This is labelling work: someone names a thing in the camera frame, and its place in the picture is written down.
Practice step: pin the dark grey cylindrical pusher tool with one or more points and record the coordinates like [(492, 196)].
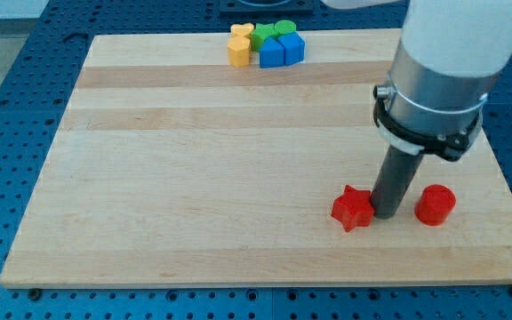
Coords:
[(394, 178)]

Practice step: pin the light wooden board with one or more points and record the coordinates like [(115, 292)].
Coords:
[(171, 168)]

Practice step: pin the green cylinder block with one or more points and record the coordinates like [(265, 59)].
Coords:
[(285, 27)]

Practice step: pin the green star block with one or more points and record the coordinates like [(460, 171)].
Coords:
[(260, 34)]

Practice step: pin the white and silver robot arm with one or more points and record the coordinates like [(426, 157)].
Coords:
[(448, 58)]

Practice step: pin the yellow heart block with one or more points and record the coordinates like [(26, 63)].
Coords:
[(242, 29)]

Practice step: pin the red cylinder block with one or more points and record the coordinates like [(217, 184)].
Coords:
[(435, 205)]

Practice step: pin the blue pentagon block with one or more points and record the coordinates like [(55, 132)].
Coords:
[(294, 48)]

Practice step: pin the red star block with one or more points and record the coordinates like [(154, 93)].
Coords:
[(353, 208)]

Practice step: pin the yellow hexagon block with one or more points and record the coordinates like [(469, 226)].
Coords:
[(239, 48)]

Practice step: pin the blue triangle block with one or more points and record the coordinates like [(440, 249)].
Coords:
[(271, 54)]

